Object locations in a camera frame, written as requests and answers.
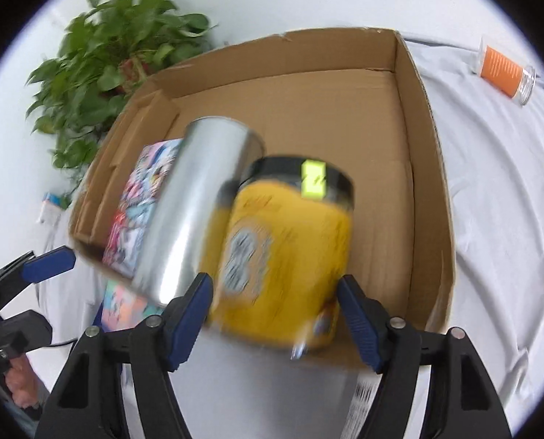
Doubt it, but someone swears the white tablecloth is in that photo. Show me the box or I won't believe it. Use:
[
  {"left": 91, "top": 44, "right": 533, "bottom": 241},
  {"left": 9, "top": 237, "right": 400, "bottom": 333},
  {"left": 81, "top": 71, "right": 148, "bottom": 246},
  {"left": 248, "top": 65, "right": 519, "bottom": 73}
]
[{"left": 34, "top": 32, "right": 544, "bottom": 439}]

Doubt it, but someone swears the brown plant pot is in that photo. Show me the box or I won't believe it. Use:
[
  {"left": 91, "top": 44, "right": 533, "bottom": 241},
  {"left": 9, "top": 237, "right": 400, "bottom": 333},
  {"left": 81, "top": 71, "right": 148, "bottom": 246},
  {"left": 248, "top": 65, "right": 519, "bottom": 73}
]
[{"left": 119, "top": 52, "right": 151, "bottom": 94}]

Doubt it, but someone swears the colourful printed box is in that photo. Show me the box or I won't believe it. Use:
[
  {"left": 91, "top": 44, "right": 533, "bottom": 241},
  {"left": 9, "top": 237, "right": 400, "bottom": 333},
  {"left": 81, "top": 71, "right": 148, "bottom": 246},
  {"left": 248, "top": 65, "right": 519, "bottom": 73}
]
[{"left": 102, "top": 138, "right": 184, "bottom": 279}]

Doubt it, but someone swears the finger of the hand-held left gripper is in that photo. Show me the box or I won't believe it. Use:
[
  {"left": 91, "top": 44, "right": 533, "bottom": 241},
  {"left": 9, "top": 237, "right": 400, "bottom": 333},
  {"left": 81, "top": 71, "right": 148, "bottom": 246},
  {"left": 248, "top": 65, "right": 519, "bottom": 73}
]
[
  {"left": 0, "top": 310, "right": 54, "bottom": 358},
  {"left": 0, "top": 246, "right": 77, "bottom": 312}
]

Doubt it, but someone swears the pastel colourful cube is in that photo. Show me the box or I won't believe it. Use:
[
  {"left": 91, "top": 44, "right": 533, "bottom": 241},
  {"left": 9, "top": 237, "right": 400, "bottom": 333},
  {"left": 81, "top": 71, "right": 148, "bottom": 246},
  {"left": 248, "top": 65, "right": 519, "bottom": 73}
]
[{"left": 100, "top": 279, "right": 165, "bottom": 332}]

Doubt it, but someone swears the person's left hand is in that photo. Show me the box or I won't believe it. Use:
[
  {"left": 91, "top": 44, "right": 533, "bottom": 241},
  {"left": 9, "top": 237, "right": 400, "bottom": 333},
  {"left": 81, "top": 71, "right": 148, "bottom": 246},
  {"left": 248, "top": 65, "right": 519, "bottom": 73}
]
[{"left": 5, "top": 356, "right": 45, "bottom": 410}]

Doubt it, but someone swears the green potted plant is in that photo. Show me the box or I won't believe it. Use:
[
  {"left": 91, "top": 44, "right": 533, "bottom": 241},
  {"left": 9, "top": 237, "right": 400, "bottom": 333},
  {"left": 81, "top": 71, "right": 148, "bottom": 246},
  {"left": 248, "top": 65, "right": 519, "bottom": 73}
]
[{"left": 25, "top": 0, "right": 218, "bottom": 202}]

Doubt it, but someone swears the small blue and white box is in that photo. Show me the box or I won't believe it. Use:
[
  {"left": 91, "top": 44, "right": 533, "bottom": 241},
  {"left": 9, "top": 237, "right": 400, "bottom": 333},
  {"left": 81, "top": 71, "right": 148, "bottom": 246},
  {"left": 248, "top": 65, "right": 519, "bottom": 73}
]
[{"left": 36, "top": 192, "right": 71, "bottom": 226}]

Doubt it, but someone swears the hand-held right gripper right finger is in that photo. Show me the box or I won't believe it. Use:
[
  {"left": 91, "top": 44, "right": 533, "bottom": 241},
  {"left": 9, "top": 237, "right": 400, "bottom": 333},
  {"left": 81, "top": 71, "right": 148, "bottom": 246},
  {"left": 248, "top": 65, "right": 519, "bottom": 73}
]
[{"left": 337, "top": 275, "right": 513, "bottom": 439}]

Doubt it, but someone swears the yellow jar with black lid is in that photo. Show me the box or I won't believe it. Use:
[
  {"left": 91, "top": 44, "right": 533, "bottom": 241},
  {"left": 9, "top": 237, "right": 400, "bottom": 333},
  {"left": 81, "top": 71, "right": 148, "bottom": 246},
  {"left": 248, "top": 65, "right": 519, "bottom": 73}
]
[{"left": 206, "top": 154, "right": 356, "bottom": 354}]

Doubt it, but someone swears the cardboard box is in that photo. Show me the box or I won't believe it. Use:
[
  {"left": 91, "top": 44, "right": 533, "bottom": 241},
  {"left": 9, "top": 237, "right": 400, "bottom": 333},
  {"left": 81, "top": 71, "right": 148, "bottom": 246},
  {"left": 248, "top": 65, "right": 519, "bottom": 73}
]
[{"left": 68, "top": 27, "right": 458, "bottom": 369}]

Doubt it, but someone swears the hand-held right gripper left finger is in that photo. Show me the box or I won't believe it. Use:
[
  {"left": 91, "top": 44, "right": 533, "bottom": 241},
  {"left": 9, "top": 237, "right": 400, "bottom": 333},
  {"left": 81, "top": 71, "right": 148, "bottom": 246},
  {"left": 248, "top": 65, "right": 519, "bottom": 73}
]
[{"left": 34, "top": 273, "right": 214, "bottom": 439}]

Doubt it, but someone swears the silver metal cup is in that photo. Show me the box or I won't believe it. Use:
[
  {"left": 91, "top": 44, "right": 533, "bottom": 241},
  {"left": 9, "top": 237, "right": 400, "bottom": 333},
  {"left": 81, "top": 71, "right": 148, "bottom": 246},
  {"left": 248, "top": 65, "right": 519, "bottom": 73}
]
[{"left": 132, "top": 116, "right": 267, "bottom": 308}]

